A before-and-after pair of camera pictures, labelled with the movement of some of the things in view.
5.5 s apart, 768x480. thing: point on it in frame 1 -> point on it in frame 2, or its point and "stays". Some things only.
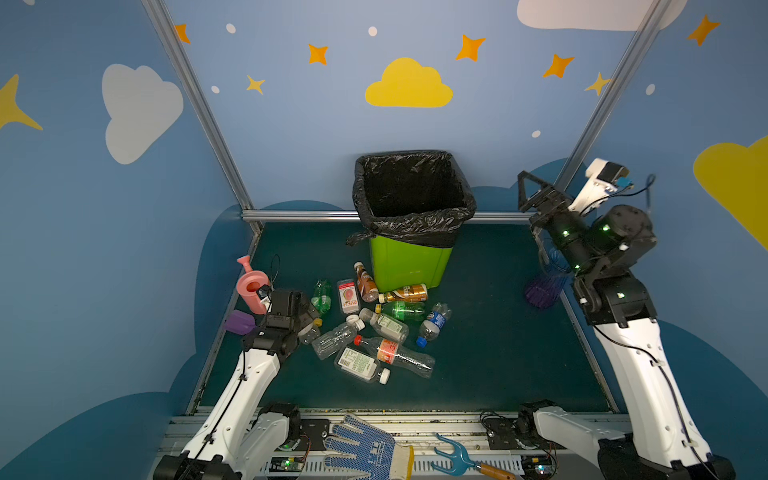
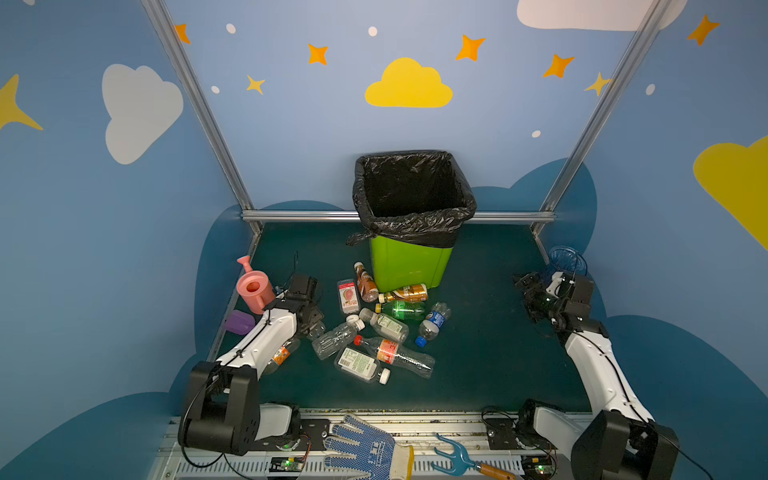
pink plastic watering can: (248, 283) stays
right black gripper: (548, 207) -> (534, 289)
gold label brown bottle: (412, 293) stays
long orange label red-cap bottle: (395, 353) stays
